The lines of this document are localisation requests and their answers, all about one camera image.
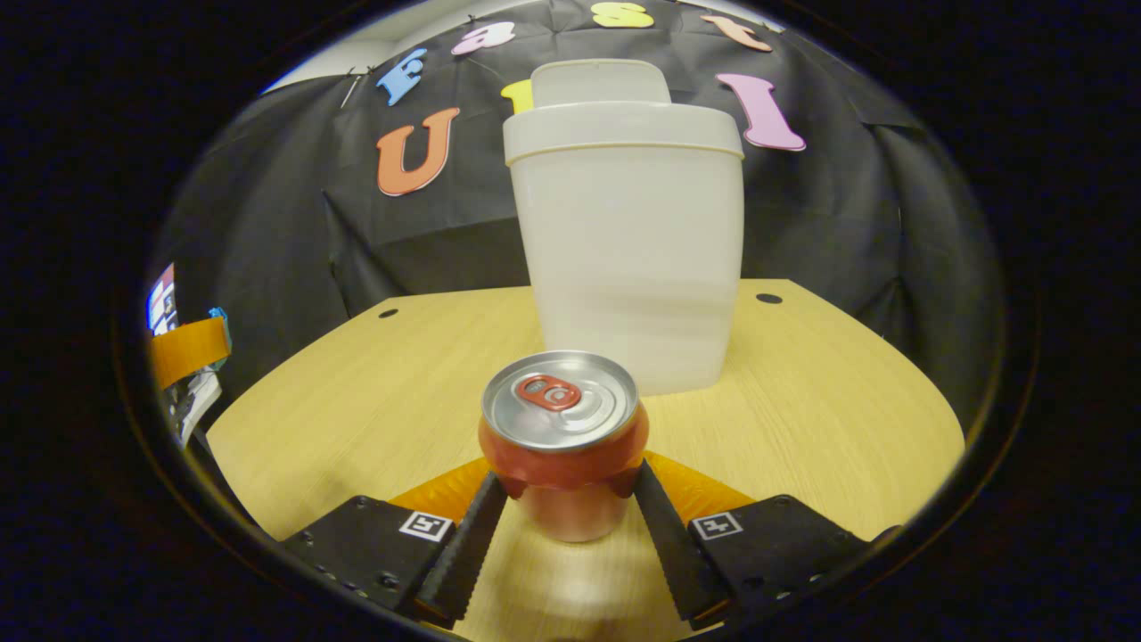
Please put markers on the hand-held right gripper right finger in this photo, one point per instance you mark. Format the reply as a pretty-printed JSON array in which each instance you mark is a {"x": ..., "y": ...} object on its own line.
[{"x": 677, "y": 553}]

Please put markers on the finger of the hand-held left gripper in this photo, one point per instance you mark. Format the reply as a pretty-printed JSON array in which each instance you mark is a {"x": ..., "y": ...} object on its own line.
[{"x": 187, "y": 352}]

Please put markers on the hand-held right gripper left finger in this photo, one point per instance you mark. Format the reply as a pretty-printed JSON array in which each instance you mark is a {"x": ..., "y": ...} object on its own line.
[{"x": 463, "y": 553}]

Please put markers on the red pop can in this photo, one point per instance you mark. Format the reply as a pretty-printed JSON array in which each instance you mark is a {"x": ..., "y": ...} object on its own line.
[{"x": 562, "y": 446}]

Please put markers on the white desktop garbage bin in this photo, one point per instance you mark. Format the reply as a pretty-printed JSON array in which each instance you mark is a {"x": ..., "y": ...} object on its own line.
[{"x": 633, "y": 250}]

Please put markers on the white side table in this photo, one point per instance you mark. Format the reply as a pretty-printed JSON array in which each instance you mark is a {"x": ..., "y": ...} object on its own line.
[{"x": 192, "y": 406}]

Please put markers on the computer monitor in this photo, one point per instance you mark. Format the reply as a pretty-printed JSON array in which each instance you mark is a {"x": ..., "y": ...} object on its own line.
[{"x": 162, "y": 299}]

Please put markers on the black backdrop cloth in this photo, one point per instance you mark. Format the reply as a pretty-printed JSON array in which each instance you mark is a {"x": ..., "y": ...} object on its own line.
[{"x": 267, "y": 223}]

